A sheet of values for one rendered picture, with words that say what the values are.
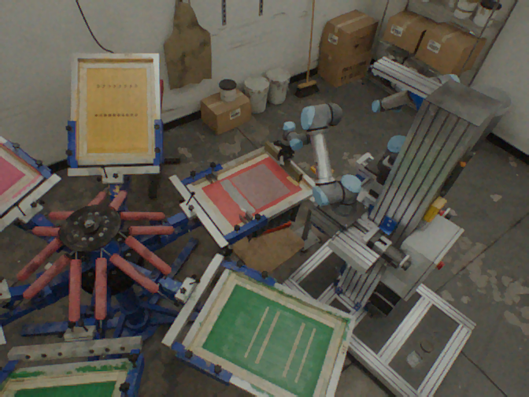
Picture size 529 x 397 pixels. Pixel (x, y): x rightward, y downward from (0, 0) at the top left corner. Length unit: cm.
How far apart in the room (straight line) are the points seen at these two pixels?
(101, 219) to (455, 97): 183
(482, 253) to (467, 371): 120
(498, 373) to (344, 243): 187
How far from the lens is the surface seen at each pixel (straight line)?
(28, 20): 370
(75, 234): 214
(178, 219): 240
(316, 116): 198
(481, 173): 497
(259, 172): 276
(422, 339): 321
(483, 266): 409
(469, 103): 189
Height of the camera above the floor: 295
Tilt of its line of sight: 50 degrees down
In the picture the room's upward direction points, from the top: 5 degrees clockwise
